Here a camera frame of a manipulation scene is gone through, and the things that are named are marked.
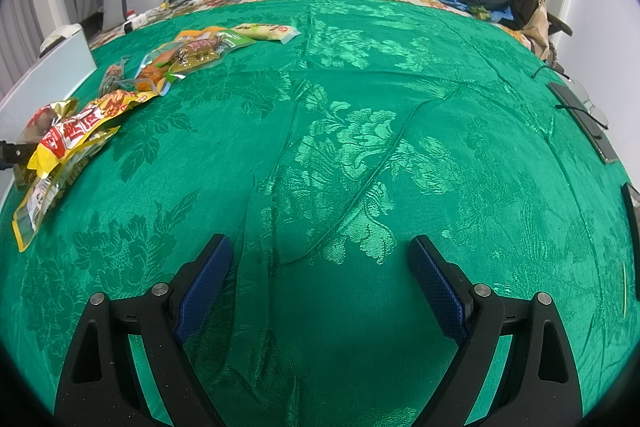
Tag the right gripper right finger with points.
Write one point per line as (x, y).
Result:
(539, 383)

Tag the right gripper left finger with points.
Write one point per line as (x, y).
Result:
(99, 385)

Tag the yellow red snack bag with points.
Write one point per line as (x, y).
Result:
(64, 151)

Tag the orange snack pouch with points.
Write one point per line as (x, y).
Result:
(151, 74)

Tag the pale green snack bag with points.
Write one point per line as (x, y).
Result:
(267, 32)

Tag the black phone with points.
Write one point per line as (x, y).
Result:
(575, 100)

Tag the green patterned bedspread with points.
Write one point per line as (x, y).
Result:
(321, 159)

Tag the white cardboard box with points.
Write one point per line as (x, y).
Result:
(53, 77)

